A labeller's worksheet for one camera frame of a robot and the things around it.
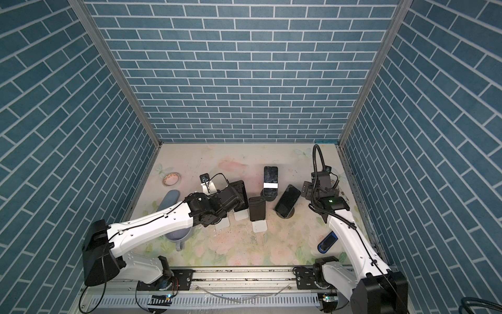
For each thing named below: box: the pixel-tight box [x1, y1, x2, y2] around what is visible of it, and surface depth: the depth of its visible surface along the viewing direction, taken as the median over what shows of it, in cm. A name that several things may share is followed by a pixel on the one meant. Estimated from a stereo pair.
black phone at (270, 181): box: [262, 166, 279, 197], surface depth 95 cm
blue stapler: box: [317, 230, 339, 254], surface depth 83 cm
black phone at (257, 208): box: [249, 196, 267, 222], surface depth 86 cm
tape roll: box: [162, 172, 180, 187], surface depth 105 cm
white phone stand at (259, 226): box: [251, 219, 268, 233], surface depth 88 cm
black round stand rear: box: [260, 187, 279, 202], surface depth 94 cm
